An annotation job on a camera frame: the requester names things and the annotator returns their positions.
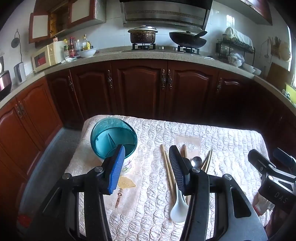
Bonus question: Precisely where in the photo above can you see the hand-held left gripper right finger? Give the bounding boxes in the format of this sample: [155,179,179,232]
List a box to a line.
[169,146,269,241]

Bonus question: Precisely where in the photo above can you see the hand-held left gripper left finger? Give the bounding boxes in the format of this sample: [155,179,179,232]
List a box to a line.
[25,144,126,241]

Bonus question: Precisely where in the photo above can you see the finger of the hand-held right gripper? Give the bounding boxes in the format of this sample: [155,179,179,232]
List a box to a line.
[248,149,281,177]
[273,148,296,167]

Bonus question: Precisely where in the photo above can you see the metal spoon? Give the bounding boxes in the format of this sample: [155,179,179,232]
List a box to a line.
[191,156,203,168]

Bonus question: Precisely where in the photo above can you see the white floral utensil holder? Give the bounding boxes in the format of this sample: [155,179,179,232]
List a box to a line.
[90,118,138,173]

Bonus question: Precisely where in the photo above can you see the white ceramic spoon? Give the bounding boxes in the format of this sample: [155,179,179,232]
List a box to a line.
[170,183,189,223]

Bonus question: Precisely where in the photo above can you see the cream quilted tablecloth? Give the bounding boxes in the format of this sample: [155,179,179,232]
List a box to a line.
[65,115,274,241]

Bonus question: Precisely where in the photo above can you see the yellow green box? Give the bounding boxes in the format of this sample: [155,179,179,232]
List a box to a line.
[285,83,296,99]

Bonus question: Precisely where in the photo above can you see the wooden base cabinets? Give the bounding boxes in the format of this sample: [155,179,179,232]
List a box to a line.
[0,58,296,209]

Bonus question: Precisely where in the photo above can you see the wooden cutting board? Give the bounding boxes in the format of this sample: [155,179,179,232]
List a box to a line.
[266,62,293,87]

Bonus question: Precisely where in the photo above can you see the round bamboo mat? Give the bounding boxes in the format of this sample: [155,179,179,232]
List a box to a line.
[279,42,291,61]

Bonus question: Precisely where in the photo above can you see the floral lidded tureen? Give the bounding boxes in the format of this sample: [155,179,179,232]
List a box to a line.
[228,53,244,68]

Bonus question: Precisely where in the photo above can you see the red floor item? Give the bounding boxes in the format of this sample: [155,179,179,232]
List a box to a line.
[17,213,31,229]

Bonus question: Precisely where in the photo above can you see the large white bowl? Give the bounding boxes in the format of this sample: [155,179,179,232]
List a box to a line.
[77,47,98,58]

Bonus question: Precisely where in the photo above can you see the black dish rack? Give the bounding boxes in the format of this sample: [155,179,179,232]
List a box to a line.
[216,35,256,66]

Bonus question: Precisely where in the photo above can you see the gas stove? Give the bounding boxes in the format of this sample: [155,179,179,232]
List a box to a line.
[121,43,208,55]

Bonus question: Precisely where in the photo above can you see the white cloth cover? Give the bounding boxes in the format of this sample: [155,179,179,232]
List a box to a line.
[224,27,253,48]

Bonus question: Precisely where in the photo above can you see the black wok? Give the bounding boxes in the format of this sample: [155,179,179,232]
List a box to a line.
[169,30,208,48]

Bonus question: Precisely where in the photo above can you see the cream microwave oven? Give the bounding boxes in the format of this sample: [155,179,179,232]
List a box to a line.
[32,41,66,72]

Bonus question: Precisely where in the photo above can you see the lidded cooking pot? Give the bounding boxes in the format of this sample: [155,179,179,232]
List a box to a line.
[128,25,159,44]

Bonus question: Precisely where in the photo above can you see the silver electric kettle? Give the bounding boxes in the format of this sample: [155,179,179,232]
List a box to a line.
[13,62,26,84]

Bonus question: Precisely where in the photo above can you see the purple rice cooker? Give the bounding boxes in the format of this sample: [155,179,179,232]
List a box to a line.
[0,56,12,93]

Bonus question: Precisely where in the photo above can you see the steel range hood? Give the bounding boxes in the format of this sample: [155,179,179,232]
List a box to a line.
[119,0,213,30]

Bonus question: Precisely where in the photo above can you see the wall chopstick basket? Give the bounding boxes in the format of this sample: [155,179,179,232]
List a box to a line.
[268,36,282,58]

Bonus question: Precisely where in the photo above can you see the wooden wall cabinet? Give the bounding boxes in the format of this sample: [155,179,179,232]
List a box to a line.
[239,0,273,26]
[29,0,107,44]

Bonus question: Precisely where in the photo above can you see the black round wall hanging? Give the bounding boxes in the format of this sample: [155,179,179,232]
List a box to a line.
[11,29,23,64]

